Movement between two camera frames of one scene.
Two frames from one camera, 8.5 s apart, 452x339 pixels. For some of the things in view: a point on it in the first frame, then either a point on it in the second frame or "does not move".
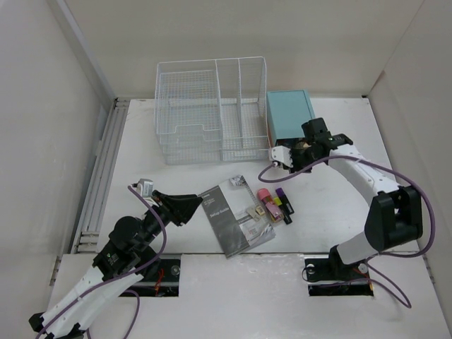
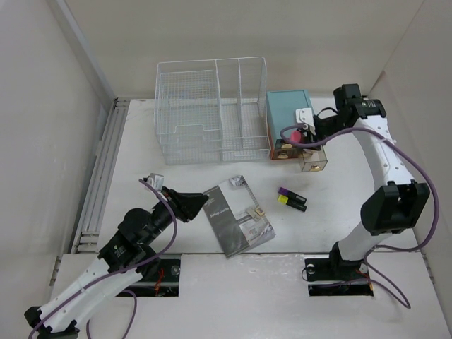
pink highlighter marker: [275, 211] -> [295, 136]
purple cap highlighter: [284, 200] -> [292, 195]
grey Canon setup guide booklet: [237, 217] does not move
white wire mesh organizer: [212, 110] does not move
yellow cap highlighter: [287, 218] -> [290, 202]
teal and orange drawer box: [286, 111] does not move
